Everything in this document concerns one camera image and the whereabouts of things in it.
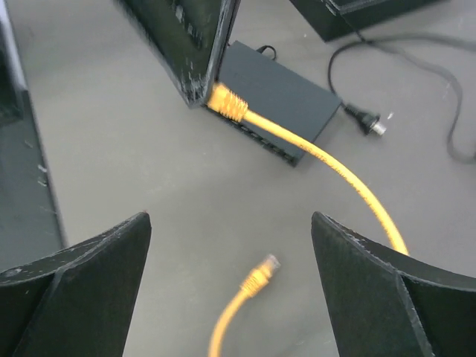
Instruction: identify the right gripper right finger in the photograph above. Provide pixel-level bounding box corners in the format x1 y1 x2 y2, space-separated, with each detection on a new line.
312 212 475 356

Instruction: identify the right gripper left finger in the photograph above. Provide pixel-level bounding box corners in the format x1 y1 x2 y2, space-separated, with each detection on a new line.
1 212 152 356

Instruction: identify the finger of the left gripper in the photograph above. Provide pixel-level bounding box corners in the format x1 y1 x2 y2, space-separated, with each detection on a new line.
115 0 240 107

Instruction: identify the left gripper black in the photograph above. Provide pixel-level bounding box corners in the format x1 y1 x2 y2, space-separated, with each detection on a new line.
1 14 66 271

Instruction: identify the yellow ethernet cable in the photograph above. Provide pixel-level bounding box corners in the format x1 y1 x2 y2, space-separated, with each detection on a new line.
206 82 410 357

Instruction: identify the black network switch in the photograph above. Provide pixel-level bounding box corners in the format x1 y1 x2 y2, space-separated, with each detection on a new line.
218 41 341 143

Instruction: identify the black power adapter with cord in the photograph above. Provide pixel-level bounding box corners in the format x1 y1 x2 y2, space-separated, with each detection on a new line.
256 0 476 164

